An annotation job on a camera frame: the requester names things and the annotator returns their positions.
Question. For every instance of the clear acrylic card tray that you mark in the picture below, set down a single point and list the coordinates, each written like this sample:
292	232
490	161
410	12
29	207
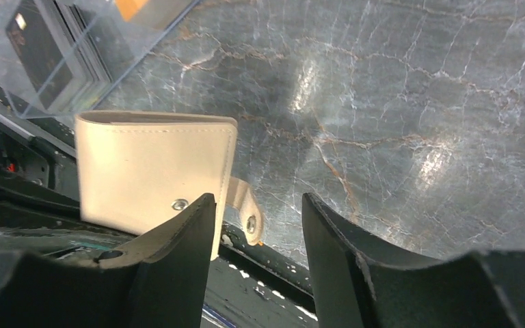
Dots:
121	44

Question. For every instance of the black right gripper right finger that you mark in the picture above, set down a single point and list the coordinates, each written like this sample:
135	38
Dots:
361	280

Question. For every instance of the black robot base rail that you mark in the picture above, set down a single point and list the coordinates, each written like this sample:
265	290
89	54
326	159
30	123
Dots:
132	235

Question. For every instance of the black VIP card stack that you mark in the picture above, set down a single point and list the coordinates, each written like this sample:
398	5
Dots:
58	55

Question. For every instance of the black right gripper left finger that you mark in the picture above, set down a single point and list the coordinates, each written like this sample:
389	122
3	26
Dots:
158	279

